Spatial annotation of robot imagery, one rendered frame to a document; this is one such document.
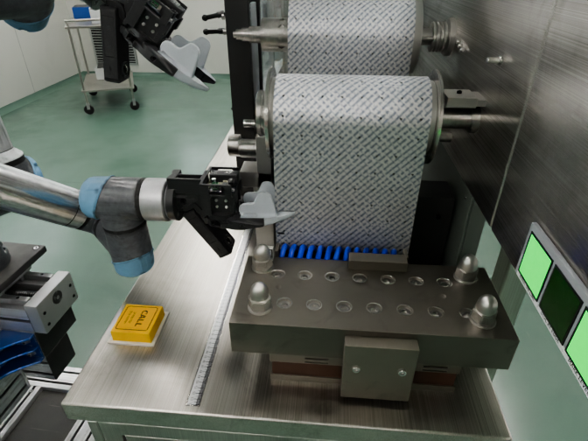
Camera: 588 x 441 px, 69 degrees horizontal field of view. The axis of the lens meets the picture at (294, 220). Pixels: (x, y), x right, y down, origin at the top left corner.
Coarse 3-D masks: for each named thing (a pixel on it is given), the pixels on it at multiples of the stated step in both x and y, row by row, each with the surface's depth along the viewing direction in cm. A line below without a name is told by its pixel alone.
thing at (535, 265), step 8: (528, 248) 47; (536, 248) 46; (528, 256) 47; (536, 256) 46; (544, 256) 44; (528, 264) 47; (536, 264) 45; (544, 264) 44; (528, 272) 47; (536, 272) 45; (544, 272) 44; (528, 280) 47; (536, 280) 45; (536, 288) 45; (536, 296) 45
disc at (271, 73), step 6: (270, 66) 67; (270, 72) 65; (270, 78) 65; (270, 84) 65; (264, 102) 63; (264, 108) 63; (264, 114) 63; (264, 120) 64; (264, 126) 64; (264, 132) 65; (270, 144) 68; (270, 150) 69; (270, 156) 69
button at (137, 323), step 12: (132, 312) 77; (144, 312) 77; (156, 312) 77; (120, 324) 74; (132, 324) 74; (144, 324) 74; (156, 324) 75; (120, 336) 73; (132, 336) 73; (144, 336) 73
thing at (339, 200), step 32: (288, 160) 68; (320, 160) 67; (352, 160) 67; (384, 160) 66; (416, 160) 66; (288, 192) 71; (320, 192) 70; (352, 192) 70; (384, 192) 69; (416, 192) 69; (288, 224) 74; (320, 224) 74; (352, 224) 73; (384, 224) 72
